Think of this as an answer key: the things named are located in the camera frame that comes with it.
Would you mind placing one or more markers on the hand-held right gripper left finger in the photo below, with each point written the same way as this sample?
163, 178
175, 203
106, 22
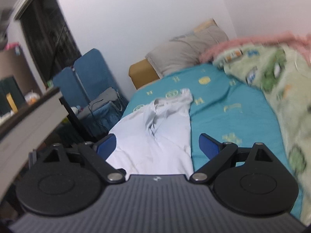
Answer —
107, 146

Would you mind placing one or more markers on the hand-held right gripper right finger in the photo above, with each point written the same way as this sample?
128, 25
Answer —
208, 145

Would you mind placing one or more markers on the white shirt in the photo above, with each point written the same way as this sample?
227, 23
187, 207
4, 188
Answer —
160, 138

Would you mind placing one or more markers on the teal patterned bed sheet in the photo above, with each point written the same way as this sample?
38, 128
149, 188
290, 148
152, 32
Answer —
226, 116

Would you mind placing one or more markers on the grey bag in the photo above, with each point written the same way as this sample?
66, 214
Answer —
103, 102

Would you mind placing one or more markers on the blue folding chair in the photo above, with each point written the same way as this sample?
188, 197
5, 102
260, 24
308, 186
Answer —
82, 77

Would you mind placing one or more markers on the yellow wooden headboard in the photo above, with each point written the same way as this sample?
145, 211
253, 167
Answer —
142, 74

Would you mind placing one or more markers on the grey desk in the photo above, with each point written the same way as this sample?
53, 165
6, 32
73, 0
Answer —
26, 131

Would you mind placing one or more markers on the green printed blanket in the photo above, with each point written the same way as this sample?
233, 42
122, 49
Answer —
281, 92

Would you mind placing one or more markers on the grey pillow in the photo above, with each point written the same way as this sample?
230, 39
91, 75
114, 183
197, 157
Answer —
184, 51

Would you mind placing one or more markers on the pink fluffy blanket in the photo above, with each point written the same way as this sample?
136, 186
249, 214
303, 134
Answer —
245, 44

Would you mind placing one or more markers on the dark window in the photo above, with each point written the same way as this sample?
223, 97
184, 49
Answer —
48, 34

